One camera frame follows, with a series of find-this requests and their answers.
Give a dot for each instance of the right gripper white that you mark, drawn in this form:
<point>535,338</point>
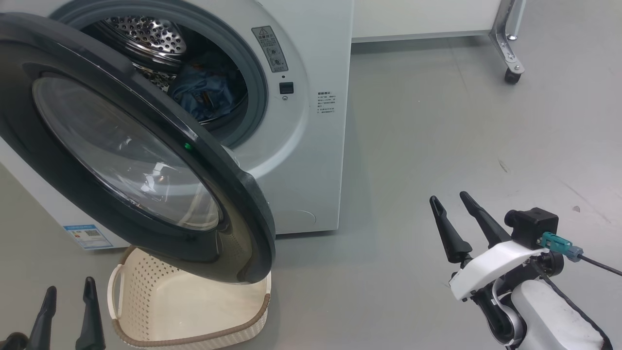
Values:
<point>486,272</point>

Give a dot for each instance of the black round washer door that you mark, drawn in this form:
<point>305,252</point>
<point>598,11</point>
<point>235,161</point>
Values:
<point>233,204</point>

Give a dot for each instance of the small printed text label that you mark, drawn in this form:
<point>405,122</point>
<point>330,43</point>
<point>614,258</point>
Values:
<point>327,103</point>

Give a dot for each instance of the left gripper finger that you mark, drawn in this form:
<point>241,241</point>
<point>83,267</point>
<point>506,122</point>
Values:
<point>91,325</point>
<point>43,325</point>

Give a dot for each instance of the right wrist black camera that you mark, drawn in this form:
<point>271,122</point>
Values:
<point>532,226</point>

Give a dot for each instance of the white panel board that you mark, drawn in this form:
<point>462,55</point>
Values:
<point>423,17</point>

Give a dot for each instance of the white front-load washing machine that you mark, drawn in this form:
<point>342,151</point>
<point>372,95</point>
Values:
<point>316,170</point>

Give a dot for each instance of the wrist black camera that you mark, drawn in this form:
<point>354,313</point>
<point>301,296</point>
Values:
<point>12,342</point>
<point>532,226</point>

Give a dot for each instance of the steel washer drum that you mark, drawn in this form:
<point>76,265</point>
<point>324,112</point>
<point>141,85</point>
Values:
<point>146,39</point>

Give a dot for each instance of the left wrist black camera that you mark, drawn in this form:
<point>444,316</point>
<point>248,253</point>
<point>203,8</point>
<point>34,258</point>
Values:
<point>12,342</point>

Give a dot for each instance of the blue cartoon print garment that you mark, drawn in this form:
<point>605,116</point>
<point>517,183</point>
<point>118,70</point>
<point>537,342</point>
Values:
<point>204,87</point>

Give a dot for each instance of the blue energy label sticker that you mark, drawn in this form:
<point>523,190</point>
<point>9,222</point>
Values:
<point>87,237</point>

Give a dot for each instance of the cream perforated laundry basket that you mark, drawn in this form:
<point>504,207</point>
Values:
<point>194,311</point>

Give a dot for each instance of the grey warning sticker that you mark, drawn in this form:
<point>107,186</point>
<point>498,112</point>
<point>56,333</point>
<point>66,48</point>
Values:
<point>269,48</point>

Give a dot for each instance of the metal frame leg with caster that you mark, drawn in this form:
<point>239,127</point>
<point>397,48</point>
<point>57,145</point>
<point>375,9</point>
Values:
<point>508,43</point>

